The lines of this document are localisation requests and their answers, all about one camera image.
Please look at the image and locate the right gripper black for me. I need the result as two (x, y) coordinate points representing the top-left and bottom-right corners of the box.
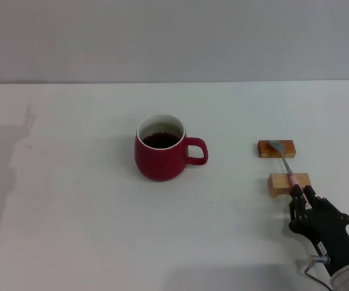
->
(288, 184), (349, 277)

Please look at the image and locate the pink handled metal spoon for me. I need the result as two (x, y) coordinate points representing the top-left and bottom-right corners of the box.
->
(268, 139), (310, 209)

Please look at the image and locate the red ceramic cup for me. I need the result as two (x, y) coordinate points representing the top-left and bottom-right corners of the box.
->
(134, 113), (208, 182)

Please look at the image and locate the light wooden block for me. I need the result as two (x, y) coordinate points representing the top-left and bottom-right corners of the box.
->
(267, 172), (311, 198)

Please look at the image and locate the dark brown wooden block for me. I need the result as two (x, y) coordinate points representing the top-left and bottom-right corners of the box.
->
(257, 139), (297, 159)

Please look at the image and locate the dark brown coffee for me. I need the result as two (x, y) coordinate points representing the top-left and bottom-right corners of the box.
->
(141, 132), (181, 149)

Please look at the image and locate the grey cable metal connector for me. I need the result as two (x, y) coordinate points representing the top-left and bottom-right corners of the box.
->
(304, 255), (333, 291)

